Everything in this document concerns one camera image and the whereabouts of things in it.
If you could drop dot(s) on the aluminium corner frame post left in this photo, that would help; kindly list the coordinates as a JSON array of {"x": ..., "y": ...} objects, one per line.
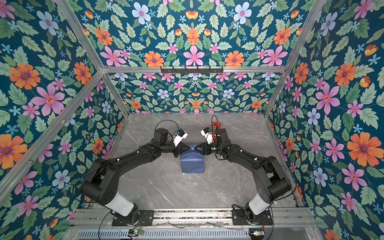
[{"x": 83, "y": 39}]

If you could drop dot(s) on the aluminium corner frame post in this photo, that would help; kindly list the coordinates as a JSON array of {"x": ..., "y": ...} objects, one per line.
[
  {"x": 314, "y": 13},
  {"x": 83, "y": 39}
]

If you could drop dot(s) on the aluminium left side bar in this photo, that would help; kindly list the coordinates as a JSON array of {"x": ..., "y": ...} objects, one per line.
[{"x": 13, "y": 177}]

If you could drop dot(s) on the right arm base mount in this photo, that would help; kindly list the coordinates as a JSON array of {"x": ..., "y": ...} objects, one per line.
[{"x": 243, "y": 216}]

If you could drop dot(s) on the white vented cable duct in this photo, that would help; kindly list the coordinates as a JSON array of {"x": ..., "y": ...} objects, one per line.
[{"x": 164, "y": 234}]

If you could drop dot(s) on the red tape dispenser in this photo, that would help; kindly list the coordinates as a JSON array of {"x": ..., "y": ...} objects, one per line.
[{"x": 215, "y": 126}]

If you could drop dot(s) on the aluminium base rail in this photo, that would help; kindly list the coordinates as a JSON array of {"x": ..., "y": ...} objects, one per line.
[{"x": 195, "y": 218}]

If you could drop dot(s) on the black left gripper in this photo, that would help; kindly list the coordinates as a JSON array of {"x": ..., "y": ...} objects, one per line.
[{"x": 179, "y": 149}]

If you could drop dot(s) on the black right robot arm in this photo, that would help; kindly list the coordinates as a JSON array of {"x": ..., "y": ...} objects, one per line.
[{"x": 269, "y": 175}]

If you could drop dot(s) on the aluminium horizontal back bar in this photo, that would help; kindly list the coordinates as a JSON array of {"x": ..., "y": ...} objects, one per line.
[{"x": 144, "y": 70}]

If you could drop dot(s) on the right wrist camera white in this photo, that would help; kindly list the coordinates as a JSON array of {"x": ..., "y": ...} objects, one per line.
[{"x": 207, "y": 134}]

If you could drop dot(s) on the black hook rail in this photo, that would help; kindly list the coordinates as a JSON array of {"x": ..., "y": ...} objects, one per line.
[{"x": 191, "y": 70}]

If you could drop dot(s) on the aluminium corner frame post right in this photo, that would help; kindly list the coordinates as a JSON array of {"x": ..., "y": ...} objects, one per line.
[{"x": 314, "y": 13}]

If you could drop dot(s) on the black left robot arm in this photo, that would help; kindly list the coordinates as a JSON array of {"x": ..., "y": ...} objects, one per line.
[{"x": 102, "y": 181}]

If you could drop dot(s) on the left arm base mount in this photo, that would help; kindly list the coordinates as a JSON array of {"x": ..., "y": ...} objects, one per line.
[{"x": 136, "y": 217}]

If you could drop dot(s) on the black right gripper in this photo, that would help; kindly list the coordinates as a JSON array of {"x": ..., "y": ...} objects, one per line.
[{"x": 205, "y": 147}]

